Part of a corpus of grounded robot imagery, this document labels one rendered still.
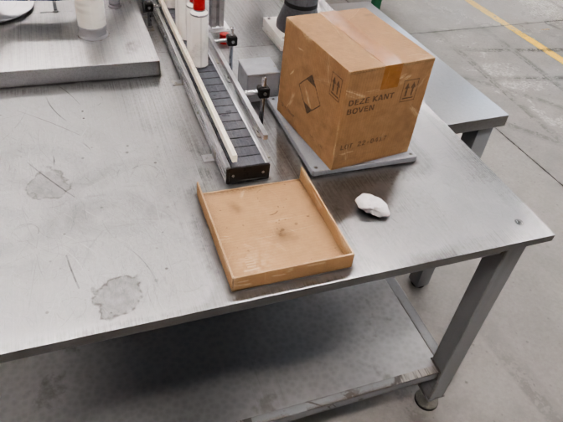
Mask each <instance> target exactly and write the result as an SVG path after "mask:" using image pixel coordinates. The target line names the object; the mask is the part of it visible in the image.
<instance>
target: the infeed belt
mask: <svg viewBox="0 0 563 422"><path fill-rule="evenodd" d="M159 9H160V11H161V14H162V16H163V18H164V21H165V23H166V24H167V26H168V30H169V32H170V34H171V35H172V37H173V41H174V43H175V44H176V47H177V49H178V52H179V53H180V56H181V58H182V60H183V63H184V65H185V67H186V69H187V71H188V73H189V76H190V78H191V80H192V82H193V84H194V87H195V89H196V91H197V93H198V95H199V98H200V100H201V102H202V104H203V107H204V109H205V111H206V113H207V116H208V118H209V120H210V123H211V125H212V127H213V128H214V132H215V134H216V136H217V137H218V140H219V142H220V145H221V146H222V149H223V151H224V153H225V156H226V158H227V160H228V162H229V164H230V167H231V168H232V169H233V168H239V167H251V166H257V165H263V164H266V163H265V161H264V159H263V157H262V156H261V154H260V152H259V150H258V148H257V146H256V144H255V142H254V141H253V139H252V137H251V134H250V133H249V131H248V129H247V127H246V126H245V123H244V122H243V120H242V118H241V116H240V113H239V112H238V111H237V109H236V107H235V104H234V102H233V100H232V99H231V98H230V95H229V93H228V91H227V89H226V88H225V85H224V83H223V81H222V79H221V78H220V76H219V74H218V72H217V70H216V68H215V67H214V65H213V63H212V61H211V59H210V57H209V55H208V67H207V68H205V69H196V70H197V71H198V73H199V76H200V78H201V80H202V82H203V84H204V87H205V89H206V90H207V92H208V94H209V97H210V99H211V101H212V103H213V105H214V108H215V109H216V111H217V113H218V116H219V118H220V120H221V122H222V124H223V126H224V128H225V130H226V133H227V135H228V137H229V139H230V141H231V143H232V145H233V147H234V149H235V152H236V154H237V162H232V161H231V159H230V156H229V153H228V152H227V150H226V148H225V145H224V143H223V141H222V139H221V137H220V134H219V132H218V130H217V128H216V126H215V124H214V121H213V119H212V117H211V115H210V113H209V110H208V108H207V106H206V104H205V102H204V99H203V97H202V95H201V93H200V91H199V88H198V86H197V85H196V82H195V80H194V77H193V76H192V73H191V71H190V69H189V67H188V65H187V62H186V60H185V58H184V56H183V53H182V51H181V49H180V48H179V46H178V42H177V40H176V38H175V37H174V35H173V31H172V29H171V28H170V26H169V24H168V20H167V19H166V17H165V15H164V12H163V10H162V8H159ZM168 11H169V13H170V15H171V17H172V19H173V21H174V23H175V25H176V22H175V9H174V10H172V9H169V10H168Z"/></svg>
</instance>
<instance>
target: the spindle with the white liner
mask: <svg viewBox="0 0 563 422"><path fill-rule="evenodd" d="M74 1H75V11H76V17H77V22H78V23H77V26H78V27H79V30H80V31H79V36H80V37H81V38H82V39H85V40H90V41H96V40H101V39H104V38H106V37H107V36H108V31H107V30H106V26H107V23H106V14H105V7H104V0H74Z"/></svg>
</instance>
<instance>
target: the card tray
mask: <svg viewBox="0 0 563 422"><path fill-rule="evenodd" d="M197 196H198V199H199V203H200V205H201V208H202V210H203V213H204V216H205V219H206V222H207V225H208V226H209V231H210V233H211V236H212V238H213V241H214V245H215V247H216V249H217V252H218V255H219V258H220V261H221V264H222V266H223V268H224V271H225V275H226V278H227V280H228V282H229V285H230V289H231V291H240V290H244V289H249V288H252V287H257V286H264V285H269V284H272V283H277V282H281V281H285V280H292V279H296V278H301V277H305V276H310V275H316V274H321V273H325V272H329V271H333V270H341V269H345V268H349V267H352V264H353V260H354V252H353V250H352V249H351V247H350V245H349V243H348V241H347V240H346V239H345V237H344V236H343V233H342V232H341V230H340V228H339V227H338V225H337V224H336V222H335V220H334V219H333V216H332V215H331V213H330V212H329V211H328V208H327V207H326V205H325V203H324V202H323V200H322V199H321V197H320V195H319V194H318V191H317V190H316V188H315V187H314V186H313V184H312V182H311V180H310V178H309V177H308V175H307V174H306V172H305V170H304V169H303V167H301V172H300V178H299V179H293V180H287V181H281V182H276V183H265V184H260V185H254V186H248V187H242V188H232V189H226V190H219V191H214V192H208V193H202V190H201V187H200V185H199V182H197Z"/></svg>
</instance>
